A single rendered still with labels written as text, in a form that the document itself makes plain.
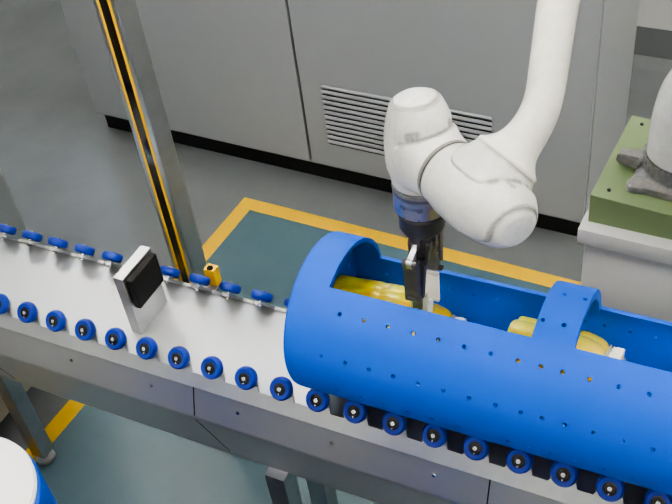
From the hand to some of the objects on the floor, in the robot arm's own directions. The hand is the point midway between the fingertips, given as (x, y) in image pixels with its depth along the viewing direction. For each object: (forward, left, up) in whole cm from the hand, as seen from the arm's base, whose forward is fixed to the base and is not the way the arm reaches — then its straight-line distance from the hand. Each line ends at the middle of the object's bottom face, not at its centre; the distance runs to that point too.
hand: (425, 296), depth 166 cm
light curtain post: (-32, -70, -115) cm, 138 cm away
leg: (-4, -122, -120) cm, 171 cm away
